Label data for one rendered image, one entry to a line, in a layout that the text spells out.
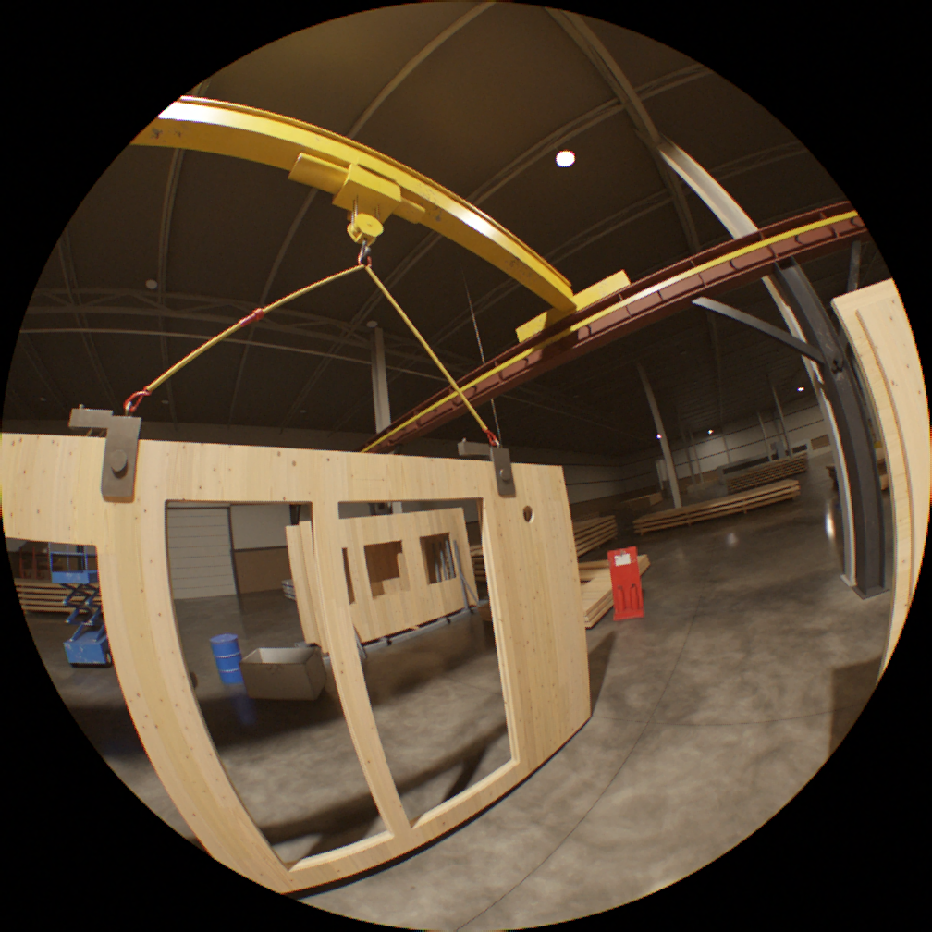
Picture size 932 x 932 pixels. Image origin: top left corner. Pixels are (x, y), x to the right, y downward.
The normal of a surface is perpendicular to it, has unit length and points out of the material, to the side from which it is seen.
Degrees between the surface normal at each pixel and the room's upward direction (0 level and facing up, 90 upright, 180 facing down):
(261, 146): 180
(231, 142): 180
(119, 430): 90
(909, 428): 90
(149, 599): 90
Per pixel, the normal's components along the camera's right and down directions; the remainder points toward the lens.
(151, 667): 0.65, -0.25
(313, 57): 0.17, 0.97
